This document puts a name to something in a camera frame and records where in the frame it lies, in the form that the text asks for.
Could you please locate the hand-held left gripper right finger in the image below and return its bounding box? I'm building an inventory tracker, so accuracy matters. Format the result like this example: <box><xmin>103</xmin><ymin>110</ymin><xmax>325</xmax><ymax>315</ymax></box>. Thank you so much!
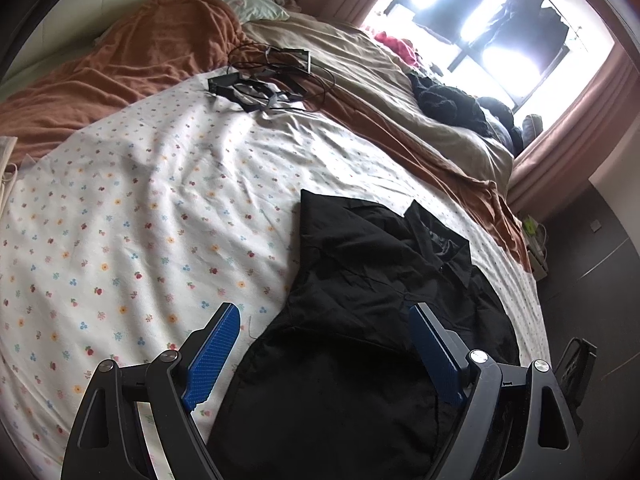
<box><xmin>407</xmin><ymin>302</ymin><xmax>598</xmax><ymax>480</ymax></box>

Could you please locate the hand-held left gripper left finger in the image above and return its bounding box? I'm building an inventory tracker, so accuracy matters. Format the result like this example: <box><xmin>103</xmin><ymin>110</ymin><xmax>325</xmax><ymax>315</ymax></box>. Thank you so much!
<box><xmin>60</xmin><ymin>302</ymin><xmax>241</xmax><ymax>480</ymax></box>

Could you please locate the black shirt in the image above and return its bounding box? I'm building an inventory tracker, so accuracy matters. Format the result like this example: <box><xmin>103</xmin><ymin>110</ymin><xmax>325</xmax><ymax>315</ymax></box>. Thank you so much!
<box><xmin>207</xmin><ymin>189</ymin><xmax>521</xmax><ymax>480</ymax></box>

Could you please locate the black clothes pile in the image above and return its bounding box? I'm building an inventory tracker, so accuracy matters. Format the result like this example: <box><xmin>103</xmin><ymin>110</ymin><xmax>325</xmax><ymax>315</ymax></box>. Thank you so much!
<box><xmin>407</xmin><ymin>70</ymin><xmax>521</xmax><ymax>148</ymax></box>

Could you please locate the black plastic object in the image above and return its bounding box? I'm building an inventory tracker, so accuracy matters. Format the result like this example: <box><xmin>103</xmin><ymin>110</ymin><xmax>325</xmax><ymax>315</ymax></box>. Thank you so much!
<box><xmin>555</xmin><ymin>337</ymin><xmax>599</xmax><ymax>411</ymax></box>

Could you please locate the white power strip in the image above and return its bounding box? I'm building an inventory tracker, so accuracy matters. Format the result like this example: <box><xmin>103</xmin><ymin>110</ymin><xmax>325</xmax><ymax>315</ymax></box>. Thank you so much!
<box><xmin>520</xmin><ymin>214</ymin><xmax>551</xmax><ymax>281</ymax></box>

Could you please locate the white floral bedsheet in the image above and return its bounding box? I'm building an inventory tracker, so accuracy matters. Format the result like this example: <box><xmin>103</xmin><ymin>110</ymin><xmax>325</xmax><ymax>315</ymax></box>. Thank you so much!
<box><xmin>0</xmin><ymin>65</ymin><xmax>546</xmax><ymax>480</ymax></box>

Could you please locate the grey cloth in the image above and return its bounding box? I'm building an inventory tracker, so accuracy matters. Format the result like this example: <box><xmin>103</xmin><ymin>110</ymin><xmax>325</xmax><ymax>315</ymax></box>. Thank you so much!
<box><xmin>521</xmin><ymin>113</ymin><xmax>544</xmax><ymax>149</ymax></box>

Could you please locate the white cabinet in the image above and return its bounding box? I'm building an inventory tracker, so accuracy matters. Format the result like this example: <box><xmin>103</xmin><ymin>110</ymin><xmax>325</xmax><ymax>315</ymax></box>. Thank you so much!
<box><xmin>589</xmin><ymin>152</ymin><xmax>640</xmax><ymax>243</ymax></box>

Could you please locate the small black device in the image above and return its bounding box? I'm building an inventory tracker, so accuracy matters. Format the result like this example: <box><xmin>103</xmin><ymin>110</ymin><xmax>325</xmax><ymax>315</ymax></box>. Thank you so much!
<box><xmin>207</xmin><ymin>72</ymin><xmax>247</xmax><ymax>97</ymax></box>

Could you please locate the beige duvet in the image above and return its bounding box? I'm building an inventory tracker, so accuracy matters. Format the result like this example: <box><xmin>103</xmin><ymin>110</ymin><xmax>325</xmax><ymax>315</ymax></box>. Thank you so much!
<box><xmin>242</xmin><ymin>12</ymin><xmax>516</xmax><ymax>186</ymax></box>

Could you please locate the window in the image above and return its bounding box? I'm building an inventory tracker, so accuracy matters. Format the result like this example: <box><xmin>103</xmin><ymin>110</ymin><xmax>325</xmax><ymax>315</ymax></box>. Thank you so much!
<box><xmin>360</xmin><ymin>0</ymin><xmax>617</xmax><ymax>111</ymax></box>

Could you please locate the red cloth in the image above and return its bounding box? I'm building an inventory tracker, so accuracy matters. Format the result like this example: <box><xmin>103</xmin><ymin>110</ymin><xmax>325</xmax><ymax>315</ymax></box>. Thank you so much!
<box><xmin>370</xmin><ymin>30</ymin><xmax>426</xmax><ymax>68</ymax></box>

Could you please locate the orange brown blanket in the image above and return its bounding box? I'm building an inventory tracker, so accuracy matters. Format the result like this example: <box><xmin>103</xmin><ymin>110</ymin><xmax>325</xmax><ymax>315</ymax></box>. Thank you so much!
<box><xmin>0</xmin><ymin>0</ymin><xmax>531</xmax><ymax>273</ymax></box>

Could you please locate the dark hanging garment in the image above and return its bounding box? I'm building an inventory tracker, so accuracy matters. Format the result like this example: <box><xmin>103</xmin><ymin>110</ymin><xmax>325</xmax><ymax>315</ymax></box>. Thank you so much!
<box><xmin>412</xmin><ymin>0</ymin><xmax>503</xmax><ymax>43</ymax></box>
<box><xmin>480</xmin><ymin>0</ymin><xmax>571</xmax><ymax>77</ymax></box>

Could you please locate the pale green floral pillow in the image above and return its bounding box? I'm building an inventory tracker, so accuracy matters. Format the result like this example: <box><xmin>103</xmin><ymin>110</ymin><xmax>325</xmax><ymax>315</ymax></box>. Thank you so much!
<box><xmin>180</xmin><ymin>0</ymin><xmax>291</xmax><ymax>23</ymax></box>

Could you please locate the black cable tangle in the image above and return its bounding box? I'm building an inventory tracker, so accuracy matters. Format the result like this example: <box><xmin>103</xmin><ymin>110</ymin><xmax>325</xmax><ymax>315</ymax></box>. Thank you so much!
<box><xmin>227</xmin><ymin>42</ymin><xmax>336</xmax><ymax>113</ymax></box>

